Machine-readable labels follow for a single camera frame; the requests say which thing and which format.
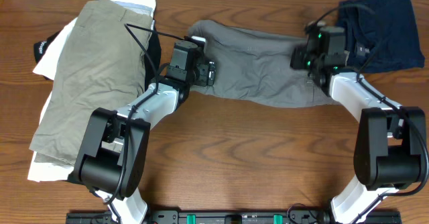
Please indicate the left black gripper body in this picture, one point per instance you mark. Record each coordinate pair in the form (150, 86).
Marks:
(204, 76)

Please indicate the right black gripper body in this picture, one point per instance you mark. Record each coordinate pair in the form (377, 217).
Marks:
(302, 60)

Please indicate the grey shorts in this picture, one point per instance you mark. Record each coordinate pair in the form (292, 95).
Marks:
(255, 66)

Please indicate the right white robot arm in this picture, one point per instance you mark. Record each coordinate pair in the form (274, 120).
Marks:
(391, 155)

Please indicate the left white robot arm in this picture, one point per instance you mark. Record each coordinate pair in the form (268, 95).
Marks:
(111, 157)

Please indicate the black garment with logo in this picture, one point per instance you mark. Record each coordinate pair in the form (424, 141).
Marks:
(151, 58)

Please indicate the dark navy folded garment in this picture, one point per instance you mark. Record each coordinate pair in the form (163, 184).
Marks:
(384, 29)

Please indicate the light blue folded garment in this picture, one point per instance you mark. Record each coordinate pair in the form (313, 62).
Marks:
(144, 9)

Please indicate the khaki folded shorts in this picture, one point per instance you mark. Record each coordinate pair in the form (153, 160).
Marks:
(101, 65)

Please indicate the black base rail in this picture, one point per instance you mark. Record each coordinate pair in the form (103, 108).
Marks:
(294, 216)

